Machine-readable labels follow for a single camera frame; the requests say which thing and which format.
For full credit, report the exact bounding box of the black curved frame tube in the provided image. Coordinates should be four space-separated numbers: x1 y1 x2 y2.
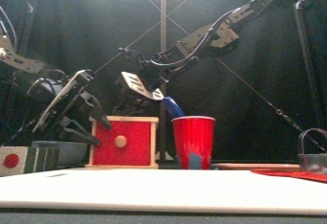
292 0 327 130

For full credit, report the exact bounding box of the wooden drawer box frame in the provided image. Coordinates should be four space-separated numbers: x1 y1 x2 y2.
84 116 160 170

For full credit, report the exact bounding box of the red plastic cup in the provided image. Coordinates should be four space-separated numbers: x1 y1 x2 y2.
171 116 218 170

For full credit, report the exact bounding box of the white cutting board with slot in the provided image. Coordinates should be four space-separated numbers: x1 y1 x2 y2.
0 168 327 216

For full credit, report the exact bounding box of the red drawer with wooden knob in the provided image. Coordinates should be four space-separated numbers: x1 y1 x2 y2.
92 121 153 167

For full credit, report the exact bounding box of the pink flat tray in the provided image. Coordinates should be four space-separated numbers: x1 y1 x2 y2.
211 163 302 171

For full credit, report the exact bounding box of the left wrist camera mount plate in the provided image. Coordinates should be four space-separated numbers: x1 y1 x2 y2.
31 69 95 134

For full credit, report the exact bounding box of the white block with red dot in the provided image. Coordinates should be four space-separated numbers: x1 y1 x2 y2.
0 146 61 177

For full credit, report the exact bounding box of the blue utensil handle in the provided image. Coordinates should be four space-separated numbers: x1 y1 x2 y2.
163 96 187 119

